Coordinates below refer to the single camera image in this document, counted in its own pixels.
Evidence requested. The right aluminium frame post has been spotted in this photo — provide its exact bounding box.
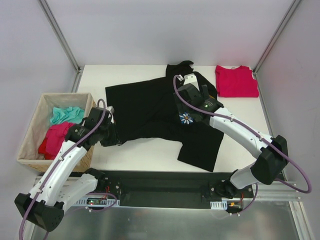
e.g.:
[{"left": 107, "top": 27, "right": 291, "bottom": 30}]
[{"left": 252, "top": 0, "right": 302, "bottom": 76}]

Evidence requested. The aluminium front rail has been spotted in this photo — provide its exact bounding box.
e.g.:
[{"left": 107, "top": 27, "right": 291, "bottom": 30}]
[{"left": 31, "top": 174, "right": 301, "bottom": 201}]

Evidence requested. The teal t-shirt in basket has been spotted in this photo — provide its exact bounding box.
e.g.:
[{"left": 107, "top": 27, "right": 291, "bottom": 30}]
[{"left": 49, "top": 106, "right": 85, "bottom": 126}]

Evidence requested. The left aluminium frame post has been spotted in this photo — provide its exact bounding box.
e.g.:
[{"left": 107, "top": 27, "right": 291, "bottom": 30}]
[{"left": 37, "top": 0, "right": 82, "bottom": 74}]

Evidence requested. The white cable duct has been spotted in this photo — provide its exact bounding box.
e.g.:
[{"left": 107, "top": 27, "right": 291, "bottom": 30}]
[
  {"left": 72, "top": 196, "right": 120, "bottom": 208},
  {"left": 209, "top": 200, "right": 244, "bottom": 211}
]

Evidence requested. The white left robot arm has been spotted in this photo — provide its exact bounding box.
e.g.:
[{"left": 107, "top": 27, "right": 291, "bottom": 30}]
[{"left": 14, "top": 106, "right": 120, "bottom": 232}]

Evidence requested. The black flower print t-shirt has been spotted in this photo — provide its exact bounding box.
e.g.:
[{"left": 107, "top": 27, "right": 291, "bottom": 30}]
[{"left": 105, "top": 60, "right": 224, "bottom": 172}]

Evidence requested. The aluminium frame post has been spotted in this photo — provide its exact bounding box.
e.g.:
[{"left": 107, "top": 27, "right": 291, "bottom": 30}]
[
  {"left": 37, "top": 0, "right": 82, "bottom": 74},
  {"left": 252, "top": 0, "right": 302, "bottom": 76}
]

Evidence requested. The folded red t-shirt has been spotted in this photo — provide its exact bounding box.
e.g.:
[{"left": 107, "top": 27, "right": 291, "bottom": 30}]
[{"left": 215, "top": 65, "right": 259, "bottom": 98}]

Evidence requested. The wicker laundry basket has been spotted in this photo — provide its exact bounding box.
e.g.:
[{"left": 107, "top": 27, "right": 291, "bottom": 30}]
[{"left": 17, "top": 92, "right": 96, "bottom": 173}]

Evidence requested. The red t-shirt in basket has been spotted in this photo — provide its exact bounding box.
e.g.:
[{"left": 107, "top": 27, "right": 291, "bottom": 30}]
[{"left": 38, "top": 122, "right": 74, "bottom": 160}]

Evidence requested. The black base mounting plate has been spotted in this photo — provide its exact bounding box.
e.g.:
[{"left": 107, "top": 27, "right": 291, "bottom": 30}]
[{"left": 76, "top": 168, "right": 254, "bottom": 208}]

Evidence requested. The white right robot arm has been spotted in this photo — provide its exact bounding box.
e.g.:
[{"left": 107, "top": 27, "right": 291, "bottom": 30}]
[{"left": 172, "top": 75, "right": 288, "bottom": 198}]

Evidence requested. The left white cable duct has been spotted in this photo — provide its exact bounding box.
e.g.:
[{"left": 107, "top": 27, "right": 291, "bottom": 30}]
[{"left": 72, "top": 196, "right": 120, "bottom": 208}]

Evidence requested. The right white cable duct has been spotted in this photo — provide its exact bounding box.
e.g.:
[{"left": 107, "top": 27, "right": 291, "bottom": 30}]
[{"left": 209, "top": 200, "right": 244, "bottom": 211}]

